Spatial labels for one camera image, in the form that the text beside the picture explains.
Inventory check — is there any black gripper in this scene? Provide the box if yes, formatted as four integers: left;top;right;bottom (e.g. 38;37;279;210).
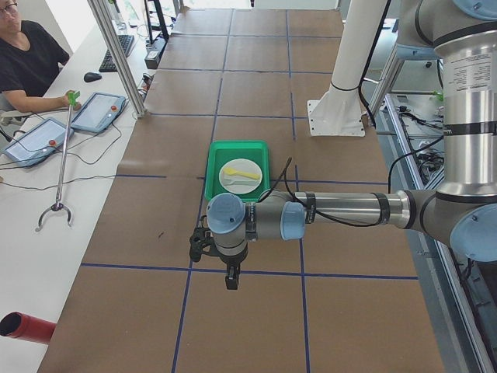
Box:
225;261;241;290

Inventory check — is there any near blue teach pendant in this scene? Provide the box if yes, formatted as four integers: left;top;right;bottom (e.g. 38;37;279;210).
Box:
1;117;66;167

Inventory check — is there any far blue teach pendant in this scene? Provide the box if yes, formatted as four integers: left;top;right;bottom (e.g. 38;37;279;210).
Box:
71;92;126;134

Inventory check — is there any yellow plastic spoon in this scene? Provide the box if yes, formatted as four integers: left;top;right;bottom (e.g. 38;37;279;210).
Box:
223;167;260;180

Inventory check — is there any aluminium frame post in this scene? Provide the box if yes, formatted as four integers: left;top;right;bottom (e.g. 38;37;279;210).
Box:
88;0;146;118

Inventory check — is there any black keyboard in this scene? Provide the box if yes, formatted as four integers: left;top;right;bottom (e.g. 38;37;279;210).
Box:
98;34;136;74

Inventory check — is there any person in black shirt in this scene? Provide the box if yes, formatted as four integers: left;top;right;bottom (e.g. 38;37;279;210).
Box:
1;1;70;113

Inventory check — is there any black computer mouse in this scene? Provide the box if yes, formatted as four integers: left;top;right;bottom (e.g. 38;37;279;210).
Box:
83;72;102;82

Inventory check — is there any blue teach pendant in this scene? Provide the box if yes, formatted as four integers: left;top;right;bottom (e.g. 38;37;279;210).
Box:
71;92;126;134
1;117;66;167

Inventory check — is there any pale green plastic fork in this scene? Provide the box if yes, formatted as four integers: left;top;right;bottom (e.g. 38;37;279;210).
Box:
220;177;260;186

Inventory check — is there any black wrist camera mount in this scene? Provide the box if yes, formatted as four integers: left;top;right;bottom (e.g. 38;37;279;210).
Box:
189;227;217;263

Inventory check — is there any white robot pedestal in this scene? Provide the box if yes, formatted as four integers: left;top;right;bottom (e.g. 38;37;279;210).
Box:
308;0;390;137

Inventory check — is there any red tube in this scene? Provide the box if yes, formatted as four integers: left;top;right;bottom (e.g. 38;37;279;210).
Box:
1;312;57;345

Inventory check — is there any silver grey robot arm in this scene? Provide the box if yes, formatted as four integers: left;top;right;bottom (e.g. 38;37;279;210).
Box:
189;1;496;290

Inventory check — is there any aluminium side frame rail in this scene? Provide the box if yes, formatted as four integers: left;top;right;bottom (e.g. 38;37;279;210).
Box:
383;92;496;372

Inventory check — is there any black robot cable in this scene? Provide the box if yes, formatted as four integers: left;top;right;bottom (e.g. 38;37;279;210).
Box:
255;156;446;228

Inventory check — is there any green plastic tray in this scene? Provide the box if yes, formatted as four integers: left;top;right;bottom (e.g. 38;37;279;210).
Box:
205;140;270;201

